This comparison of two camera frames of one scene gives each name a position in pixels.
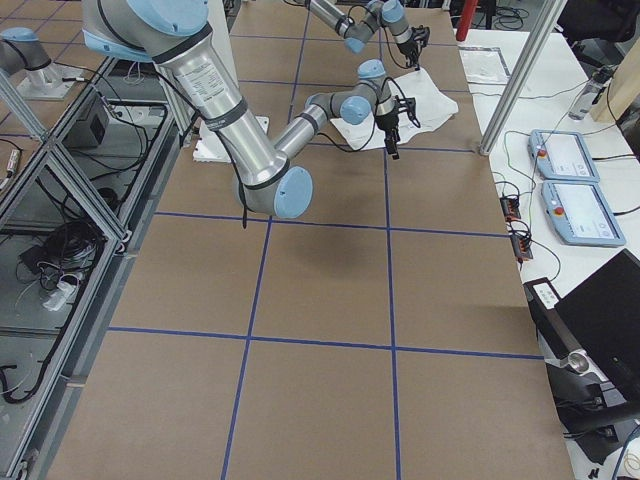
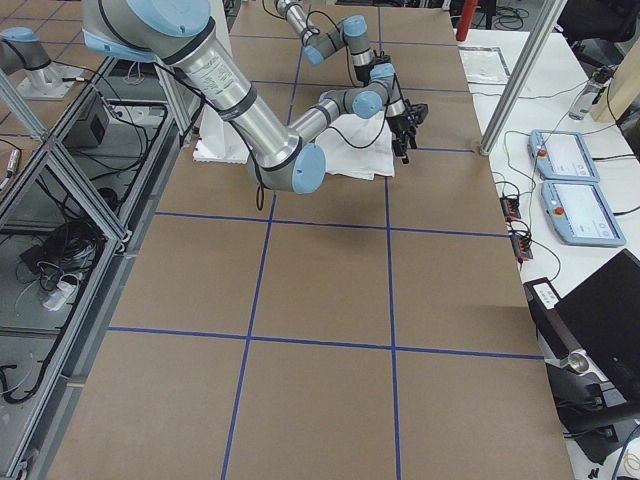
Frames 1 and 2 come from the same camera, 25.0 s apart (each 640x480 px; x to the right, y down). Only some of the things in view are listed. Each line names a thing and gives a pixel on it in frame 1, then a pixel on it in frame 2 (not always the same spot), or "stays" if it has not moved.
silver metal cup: (578, 361) stays
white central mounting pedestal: (209, 146) stays
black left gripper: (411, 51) -> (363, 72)
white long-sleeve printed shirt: (430, 106) -> (359, 148)
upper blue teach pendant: (561, 155) stays
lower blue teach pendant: (582, 214) stays
